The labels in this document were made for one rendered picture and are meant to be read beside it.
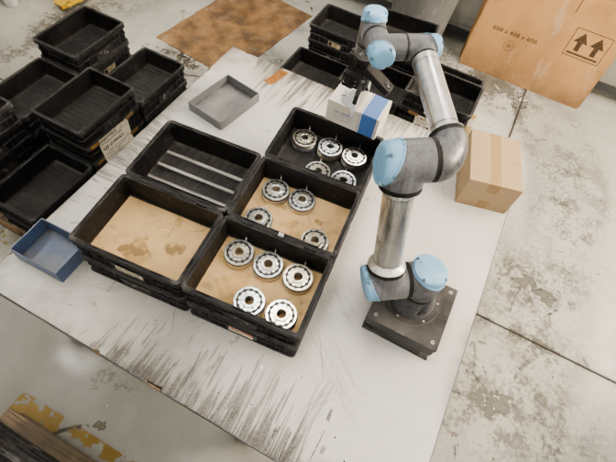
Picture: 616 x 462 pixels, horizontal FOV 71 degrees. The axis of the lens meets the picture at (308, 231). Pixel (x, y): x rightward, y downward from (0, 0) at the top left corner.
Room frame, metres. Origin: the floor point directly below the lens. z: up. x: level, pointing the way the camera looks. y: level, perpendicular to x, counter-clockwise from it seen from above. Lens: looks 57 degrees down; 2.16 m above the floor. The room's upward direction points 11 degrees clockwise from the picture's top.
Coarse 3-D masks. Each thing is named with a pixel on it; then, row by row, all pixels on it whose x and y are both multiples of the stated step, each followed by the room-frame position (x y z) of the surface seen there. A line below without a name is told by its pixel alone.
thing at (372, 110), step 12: (336, 96) 1.23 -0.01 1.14; (372, 96) 1.27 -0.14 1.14; (336, 108) 1.20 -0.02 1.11; (348, 108) 1.19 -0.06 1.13; (360, 108) 1.19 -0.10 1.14; (372, 108) 1.21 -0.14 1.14; (384, 108) 1.22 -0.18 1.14; (336, 120) 1.20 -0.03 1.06; (348, 120) 1.18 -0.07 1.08; (360, 120) 1.17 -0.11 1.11; (372, 120) 1.16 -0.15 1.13; (384, 120) 1.23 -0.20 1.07; (360, 132) 1.17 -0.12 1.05; (372, 132) 1.15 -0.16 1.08
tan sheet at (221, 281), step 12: (228, 240) 0.75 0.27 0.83; (216, 264) 0.65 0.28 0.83; (252, 264) 0.68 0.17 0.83; (288, 264) 0.70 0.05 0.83; (204, 276) 0.60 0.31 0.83; (216, 276) 0.61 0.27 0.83; (228, 276) 0.61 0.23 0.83; (240, 276) 0.62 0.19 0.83; (252, 276) 0.63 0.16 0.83; (204, 288) 0.56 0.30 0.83; (216, 288) 0.56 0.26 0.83; (228, 288) 0.57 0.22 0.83; (240, 288) 0.58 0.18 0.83; (264, 288) 0.60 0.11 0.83; (276, 288) 0.60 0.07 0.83; (312, 288) 0.63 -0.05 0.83; (228, 300) 0.53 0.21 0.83; (288, 300) 0.57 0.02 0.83; (300, 300) 0.58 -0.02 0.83; (264, 312) 0.51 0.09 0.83; (300, 312) 0.54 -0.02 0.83; (300, 324) 0.49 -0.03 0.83
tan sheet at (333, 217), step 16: (256, 192) 0.98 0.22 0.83; (272, 208) 0.92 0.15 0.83; (288, 208) 0.93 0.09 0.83; (320, 208) 0.96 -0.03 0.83; (336, 208) 0.98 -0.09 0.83; (272, 224) 0.85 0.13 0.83; (288, 224) 0.87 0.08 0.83; (304, 224) 0.88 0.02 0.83; (320, 224) 0.89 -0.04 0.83; (336, 224) 0.91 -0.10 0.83; (336, 240) 0.83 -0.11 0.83
